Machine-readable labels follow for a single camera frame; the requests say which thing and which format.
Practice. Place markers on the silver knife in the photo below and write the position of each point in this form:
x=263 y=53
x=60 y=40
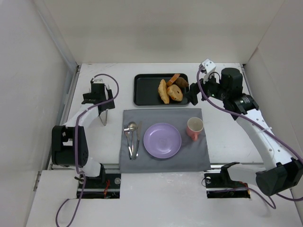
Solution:
x=138 y=133

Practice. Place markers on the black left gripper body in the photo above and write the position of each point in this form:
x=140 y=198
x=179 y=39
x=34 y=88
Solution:
x=110 y=101

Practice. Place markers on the silver fork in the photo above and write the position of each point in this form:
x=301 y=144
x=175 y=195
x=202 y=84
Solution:
x=127 y=134

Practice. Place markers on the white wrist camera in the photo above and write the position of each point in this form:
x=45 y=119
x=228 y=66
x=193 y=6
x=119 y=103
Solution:
x=207 y=67
x=98 y=85

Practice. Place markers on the silver spoon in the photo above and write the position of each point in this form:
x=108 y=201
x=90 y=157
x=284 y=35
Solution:
x=132 y=127

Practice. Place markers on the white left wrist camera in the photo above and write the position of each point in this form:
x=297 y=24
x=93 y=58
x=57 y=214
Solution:
x=98 y=85

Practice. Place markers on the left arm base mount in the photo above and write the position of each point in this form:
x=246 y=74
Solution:
x=107 y=188

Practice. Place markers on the metal tongs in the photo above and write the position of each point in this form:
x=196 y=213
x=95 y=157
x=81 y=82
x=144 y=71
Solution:
x=103 y=117

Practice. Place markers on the orange bread slice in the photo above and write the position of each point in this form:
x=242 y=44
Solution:
x=173 y=79

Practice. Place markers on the grey cloth placemat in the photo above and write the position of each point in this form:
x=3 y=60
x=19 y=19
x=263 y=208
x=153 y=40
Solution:
x=192 y=157

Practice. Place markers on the long golden bread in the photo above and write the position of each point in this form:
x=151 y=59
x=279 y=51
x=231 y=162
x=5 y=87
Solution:
x=162 y=90

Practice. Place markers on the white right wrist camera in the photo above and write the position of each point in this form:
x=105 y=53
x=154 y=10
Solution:
x=207 y=67

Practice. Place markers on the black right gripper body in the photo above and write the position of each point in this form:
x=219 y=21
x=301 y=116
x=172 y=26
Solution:
x=194 y=89

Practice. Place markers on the purple plate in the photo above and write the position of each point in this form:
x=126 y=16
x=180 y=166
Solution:
x=162 y=140

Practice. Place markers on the round bagel bread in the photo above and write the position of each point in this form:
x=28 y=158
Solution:
x=175 y=93

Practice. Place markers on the dark brown bread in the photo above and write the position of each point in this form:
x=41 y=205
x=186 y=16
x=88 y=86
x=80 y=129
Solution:
x=181 y=82

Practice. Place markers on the pink mug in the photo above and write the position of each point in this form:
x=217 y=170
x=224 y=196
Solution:
x=194 y=128

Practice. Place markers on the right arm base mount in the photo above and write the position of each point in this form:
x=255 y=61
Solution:
x=218 y=188

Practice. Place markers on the black baking tray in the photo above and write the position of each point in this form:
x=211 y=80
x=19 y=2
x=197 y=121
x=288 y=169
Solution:
x=146 y=90

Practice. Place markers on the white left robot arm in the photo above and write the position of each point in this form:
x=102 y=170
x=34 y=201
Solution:
x=69 y=143

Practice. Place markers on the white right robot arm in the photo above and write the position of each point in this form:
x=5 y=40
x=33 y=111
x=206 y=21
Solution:
x=283 y=167

